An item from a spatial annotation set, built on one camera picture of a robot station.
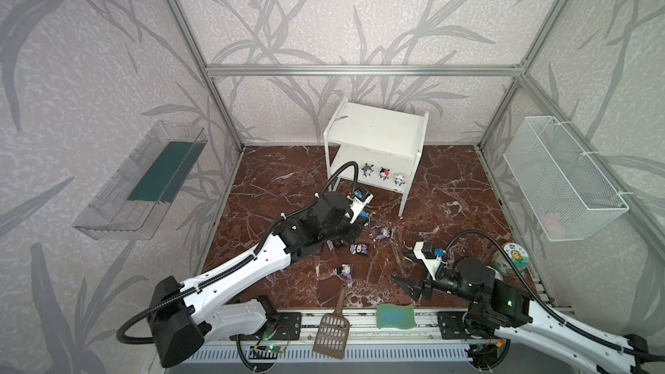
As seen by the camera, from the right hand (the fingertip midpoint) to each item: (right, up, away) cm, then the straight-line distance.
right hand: (398, 257), depth 69 cm
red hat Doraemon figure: (-2, +22, +18) cm, 28 cm away
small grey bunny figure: (-7, +24, +18) cm, 30 cm away
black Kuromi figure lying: (-20, -2, +19) cm, 27 cm away
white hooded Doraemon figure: (+3, +20, +16) cm, 26 cm away
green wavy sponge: (+2, -20, +8) cm, 22 cm away
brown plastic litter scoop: (-18, -22, +2) cm, 29 cm away
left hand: (-8, +12, +4) cm, 15 cm away
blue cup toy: (-9, +11, +5) cm, 15 cm away
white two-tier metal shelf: (-2, +31, +8) cm, 33 cm away
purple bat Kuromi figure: (-10, -3, +18) cm, 21 cm away
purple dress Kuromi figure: (-2, +1, +22) cm, 22 cm away
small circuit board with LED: (-34, -26, +2) cm, 42 cm away
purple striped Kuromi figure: (-14, -9, +13) cm, 21 cm away
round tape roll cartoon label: (+40, -3, +11) cm, 41 cm away
